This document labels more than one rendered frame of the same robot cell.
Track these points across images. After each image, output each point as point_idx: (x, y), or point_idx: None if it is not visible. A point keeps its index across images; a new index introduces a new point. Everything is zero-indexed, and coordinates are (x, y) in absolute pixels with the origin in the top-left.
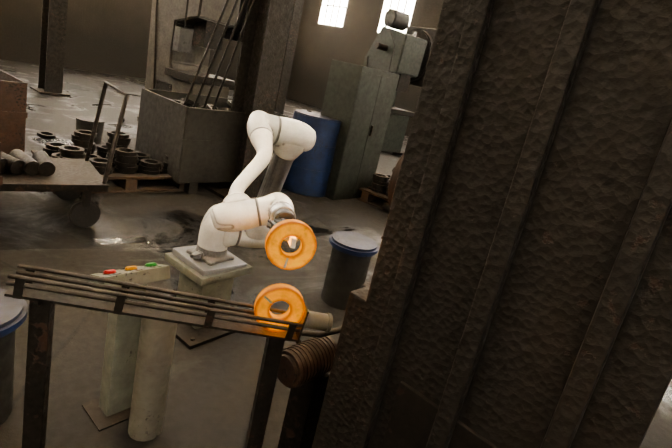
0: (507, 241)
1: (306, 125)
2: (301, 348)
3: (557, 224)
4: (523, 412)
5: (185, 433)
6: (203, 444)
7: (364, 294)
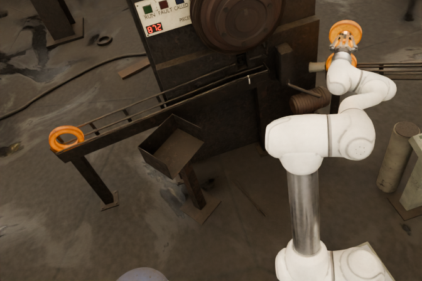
0: None
1: (283, 120)
2: (318, 90)
3: None
4: None
5: (360, 177)
6: (350, 169)
7: (313, 17)
